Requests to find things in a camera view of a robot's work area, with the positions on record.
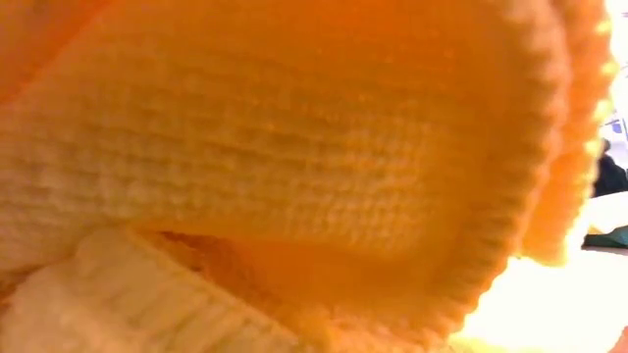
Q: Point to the teal microfiber towel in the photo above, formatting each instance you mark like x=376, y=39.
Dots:
x=608, y=239

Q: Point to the person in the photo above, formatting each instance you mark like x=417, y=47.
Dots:
x=613, y=176

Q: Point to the yellow microfiber towel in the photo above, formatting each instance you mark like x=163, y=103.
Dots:
x=294, y=147

